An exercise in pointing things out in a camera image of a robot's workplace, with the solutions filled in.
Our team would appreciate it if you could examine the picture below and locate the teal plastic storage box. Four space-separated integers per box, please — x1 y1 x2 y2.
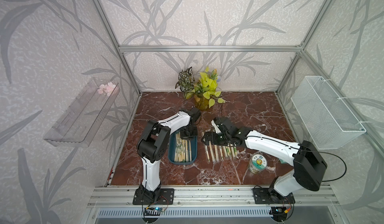
168 131 198 165

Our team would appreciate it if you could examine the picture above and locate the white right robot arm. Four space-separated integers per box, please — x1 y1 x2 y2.
208 117 328 199

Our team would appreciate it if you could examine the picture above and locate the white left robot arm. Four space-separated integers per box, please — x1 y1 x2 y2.
137 107 201 193

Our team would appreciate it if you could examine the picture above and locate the round canister with green label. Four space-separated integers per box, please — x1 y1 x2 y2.
248 153 268 174

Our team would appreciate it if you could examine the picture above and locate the artificial green potted plant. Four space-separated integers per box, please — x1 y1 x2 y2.
175 67 226 110

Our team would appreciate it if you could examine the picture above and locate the pink artificial flower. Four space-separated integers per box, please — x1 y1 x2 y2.
97 82 118 96

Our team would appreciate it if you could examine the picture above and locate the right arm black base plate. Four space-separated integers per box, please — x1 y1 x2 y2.
252 186 296 205

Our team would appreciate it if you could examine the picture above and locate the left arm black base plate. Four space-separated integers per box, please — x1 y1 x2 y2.
133 187 175 206

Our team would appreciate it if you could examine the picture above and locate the white wire mesh basket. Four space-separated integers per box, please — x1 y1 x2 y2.
291 76 366 149

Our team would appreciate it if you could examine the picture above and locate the aluminium front rail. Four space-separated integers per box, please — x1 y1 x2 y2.
87 185 340 208

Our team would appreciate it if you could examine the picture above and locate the clear acrylic wall shelf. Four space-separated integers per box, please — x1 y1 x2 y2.
43 77 120 147

